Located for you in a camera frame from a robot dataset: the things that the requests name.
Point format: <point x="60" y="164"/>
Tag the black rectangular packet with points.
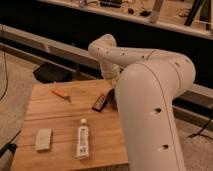
<point x="100" y="103"/>

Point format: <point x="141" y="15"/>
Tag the dark purple ceramic bowl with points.
<point x="111" y="98"/>

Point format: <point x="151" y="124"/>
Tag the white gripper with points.
<point x="109" y="71"/>

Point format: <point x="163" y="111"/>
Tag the black object bottom left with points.
<point x="9" y="146"/>

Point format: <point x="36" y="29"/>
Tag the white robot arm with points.
<point x="146" y="82"/>

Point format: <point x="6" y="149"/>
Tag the white labelled bottle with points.
<point x="83" y="140"/>

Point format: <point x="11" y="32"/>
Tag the black bag on floor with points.
<point x="49" y="73"/>

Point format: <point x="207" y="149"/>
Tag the white sponge block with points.
<point x="43" y="139"/>

